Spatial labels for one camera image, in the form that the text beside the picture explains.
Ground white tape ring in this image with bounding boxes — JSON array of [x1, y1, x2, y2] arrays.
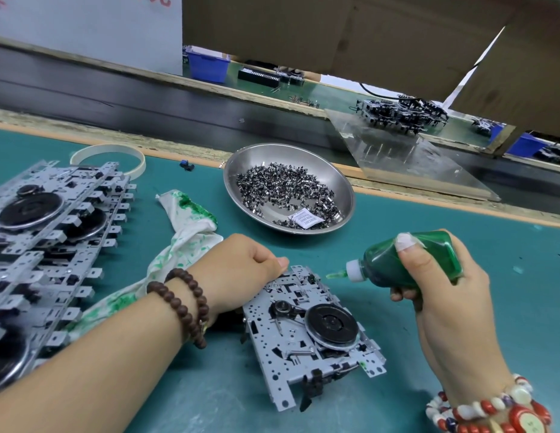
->
[[69, 143, 148, 181]]

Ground finished mechanisms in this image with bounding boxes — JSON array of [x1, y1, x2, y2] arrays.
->
[[356, 94, 450, 136]]

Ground person's left forearm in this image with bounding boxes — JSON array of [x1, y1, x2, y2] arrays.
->
[[0, 293, 186, 433]]

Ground pile of small metal parts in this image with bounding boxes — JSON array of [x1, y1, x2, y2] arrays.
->
[[237, 162, 343, 229]]

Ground clear plastic sheet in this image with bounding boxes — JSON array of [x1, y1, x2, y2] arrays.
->
[[327, 108, 502, 202]]

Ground green glue squeeze bottle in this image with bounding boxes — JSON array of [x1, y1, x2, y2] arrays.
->
[[327, 232, 463, 289]]

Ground black flat box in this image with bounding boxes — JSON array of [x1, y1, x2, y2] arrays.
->
[[237, 67, 281, 88]]

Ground person's left hand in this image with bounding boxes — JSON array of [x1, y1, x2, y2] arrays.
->
[[188, 233, 290, 325]]

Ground blue plastic bin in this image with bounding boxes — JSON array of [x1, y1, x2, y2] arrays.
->
[[188, 49, 232, 84], [507, 132, 547, 159]]

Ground person's right hand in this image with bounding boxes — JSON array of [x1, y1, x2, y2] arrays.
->
[[391, 232, 514, 411]]

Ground brown bead bracelet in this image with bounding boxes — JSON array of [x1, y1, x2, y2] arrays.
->
[[146, 268, 211, 350]]

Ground red white bead bracelet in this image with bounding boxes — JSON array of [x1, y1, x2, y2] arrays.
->
[[426, 374, 554, 433]]

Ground white green-stained cloth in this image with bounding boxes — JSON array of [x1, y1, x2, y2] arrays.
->
[[68, 189, 225, 343]]

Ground black conveyor belt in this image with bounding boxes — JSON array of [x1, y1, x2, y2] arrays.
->
[[0, 40, 560, 217]]

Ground round metal bowl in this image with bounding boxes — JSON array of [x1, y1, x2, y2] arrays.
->
[[222, 143, 357, 236]]

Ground brown cardboard panel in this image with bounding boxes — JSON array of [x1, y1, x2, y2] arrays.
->
[[183, 0, 560, 141]]

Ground white paper sign red text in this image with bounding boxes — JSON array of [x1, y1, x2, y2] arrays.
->
[[0, 0, 184, 76]]

